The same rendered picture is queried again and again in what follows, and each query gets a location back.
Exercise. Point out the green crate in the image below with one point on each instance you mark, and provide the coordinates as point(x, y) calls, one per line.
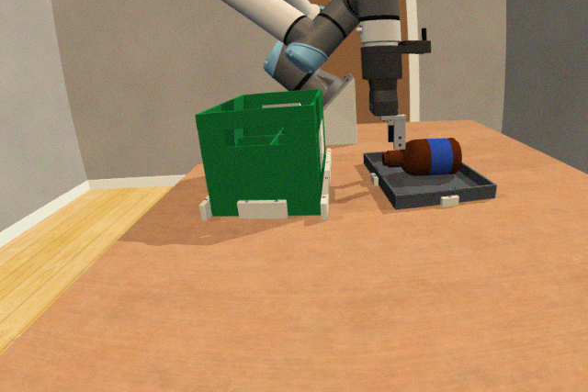
point(290, 170)

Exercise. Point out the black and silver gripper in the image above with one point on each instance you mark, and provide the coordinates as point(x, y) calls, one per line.
point(381, 66)

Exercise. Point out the blue and brown bottle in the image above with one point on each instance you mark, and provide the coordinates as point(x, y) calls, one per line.
point(426, 157)

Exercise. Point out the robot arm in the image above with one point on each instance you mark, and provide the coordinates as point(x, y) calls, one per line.
point(312, 34)

